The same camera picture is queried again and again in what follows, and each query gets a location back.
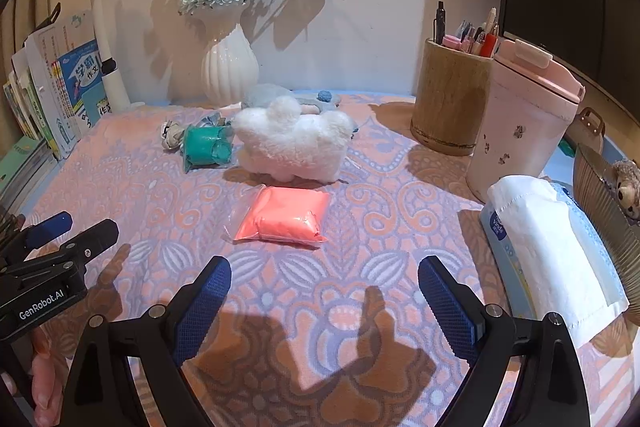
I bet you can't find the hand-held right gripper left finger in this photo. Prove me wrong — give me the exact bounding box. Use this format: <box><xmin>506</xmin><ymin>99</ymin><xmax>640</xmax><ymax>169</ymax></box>
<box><xmin>60</xmin><ymin>255</ymin><xmax>233</xmax><ymax>427</ymax></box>

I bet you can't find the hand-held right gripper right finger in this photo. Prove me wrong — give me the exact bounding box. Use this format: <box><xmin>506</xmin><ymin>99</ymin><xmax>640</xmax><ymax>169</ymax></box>
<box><xmin>417</xmin><ymin>255</ymin><xmax>591</xmax><ymax>427</ymax></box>

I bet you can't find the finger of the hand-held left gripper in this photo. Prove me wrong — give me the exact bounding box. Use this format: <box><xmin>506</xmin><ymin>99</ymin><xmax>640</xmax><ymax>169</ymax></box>
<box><xmin>20</xmin><ymin>211</ymin><xmax>73</xmax><ymax>253</ymax></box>
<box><xmin>52</xmin><ymin>219</ymin><xmax>121</xmax><ymax>270</ymax></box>

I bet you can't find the pink clay pack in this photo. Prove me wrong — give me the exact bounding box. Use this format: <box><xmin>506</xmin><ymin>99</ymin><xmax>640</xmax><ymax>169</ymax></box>
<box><xmin>223</xmin><ymin>184</ymin><xmax>333</xmax><ymax>250</ymax></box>

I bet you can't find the person's left hand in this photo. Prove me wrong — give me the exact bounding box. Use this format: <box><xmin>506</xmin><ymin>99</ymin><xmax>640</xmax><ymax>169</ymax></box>
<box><xmin>31</xmin><ymin>326</ymin><xmax>72</xmax><ymax>425</ymax></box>

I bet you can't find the stack of green booklets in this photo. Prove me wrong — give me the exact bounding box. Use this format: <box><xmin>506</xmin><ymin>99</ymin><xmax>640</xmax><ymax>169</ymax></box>
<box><xmin>0</xmin><ymin>134</ymin><xmax>58</xmax><ymax>208</ymax></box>

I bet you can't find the orange patterned tablecloth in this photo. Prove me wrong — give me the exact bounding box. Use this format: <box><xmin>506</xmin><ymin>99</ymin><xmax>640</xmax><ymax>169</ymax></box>
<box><xmin>15</xmin><ymin>89</ymin><xmax>640</xmax><ymax>427</ymax></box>

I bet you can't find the blue tissue pack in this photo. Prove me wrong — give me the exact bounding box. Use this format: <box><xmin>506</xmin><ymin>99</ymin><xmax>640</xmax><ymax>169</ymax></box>
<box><xmin>479</xmin><ymin>175</ymin><xmax>630</xmax><ymax>350</ymax></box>

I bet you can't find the teal clay pack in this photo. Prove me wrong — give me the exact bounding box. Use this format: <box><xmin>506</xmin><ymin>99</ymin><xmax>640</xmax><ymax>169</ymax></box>
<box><xmin>181</xmin><ymin>117</ymin><xmax>236</xmax><ymax>172</ymax></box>

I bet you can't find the row of books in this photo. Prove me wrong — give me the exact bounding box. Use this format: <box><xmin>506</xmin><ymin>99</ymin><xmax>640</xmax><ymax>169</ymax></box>
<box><xmin>2</xmin><ymin>9</ymin><xmax>113</xmax><ymax>160</ymax></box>

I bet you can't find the white desk lamp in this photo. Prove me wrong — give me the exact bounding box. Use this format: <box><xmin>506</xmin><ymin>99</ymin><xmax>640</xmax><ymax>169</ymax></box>
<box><xmin>39</xmin><ymin>0</ymin><xmax>132</xmax><ymax>114</ymax></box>

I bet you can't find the brown ribbed basket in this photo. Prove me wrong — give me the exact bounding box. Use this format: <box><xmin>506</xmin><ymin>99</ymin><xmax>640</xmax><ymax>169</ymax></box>
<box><xmin>572</xmin><ymin>142</ymin><xmax>640</xmax><ymax>328</ymax></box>

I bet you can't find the pink lidded cup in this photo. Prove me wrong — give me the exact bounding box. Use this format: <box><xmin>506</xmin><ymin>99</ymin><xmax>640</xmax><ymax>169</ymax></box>
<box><xmin>466</xmin><ymin>38</ymin><xmax>586</xmax><ymax>205</ymax></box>

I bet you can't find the white plush toy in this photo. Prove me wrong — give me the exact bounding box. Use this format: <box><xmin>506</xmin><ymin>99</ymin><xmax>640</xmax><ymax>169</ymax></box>
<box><xmin>232</xmin><ymin>96</ymin><xmax>357</xmax><ymax>184</ymax></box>

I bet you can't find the wooden pen holder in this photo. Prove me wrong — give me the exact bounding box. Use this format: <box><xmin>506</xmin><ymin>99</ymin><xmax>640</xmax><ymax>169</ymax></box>
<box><xmin>410</xmin><ymin>38</ymin><xmax>496</xmax><ymax>156</ymax></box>

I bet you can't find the small brown bear plush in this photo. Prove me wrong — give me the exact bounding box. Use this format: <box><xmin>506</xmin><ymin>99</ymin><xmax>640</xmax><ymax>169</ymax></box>
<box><xmin>611</xmin><ymin>159</ymin><xmax>640</xmax><ymax>220</ymax></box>

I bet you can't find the white ribbed vase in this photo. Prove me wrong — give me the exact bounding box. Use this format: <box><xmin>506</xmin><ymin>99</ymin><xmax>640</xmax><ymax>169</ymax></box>
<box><xmin>201</xmin><ymin>23</ymin><xmax>260</xmax><ymax>106</ymax></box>

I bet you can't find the bunch of pens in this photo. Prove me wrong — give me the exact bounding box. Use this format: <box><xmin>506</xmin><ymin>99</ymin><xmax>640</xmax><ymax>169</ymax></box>
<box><xmin>434</xmin><ymin>0</ymin><xmax>501</xmax><ymax>58</ymax></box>

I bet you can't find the brown bag with handle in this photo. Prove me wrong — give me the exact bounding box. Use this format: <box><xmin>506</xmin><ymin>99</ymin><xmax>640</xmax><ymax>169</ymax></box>
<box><xmin>562</xmin><ymin>107</ymin><xmax>607</xmax><ymax>158</ymax></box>

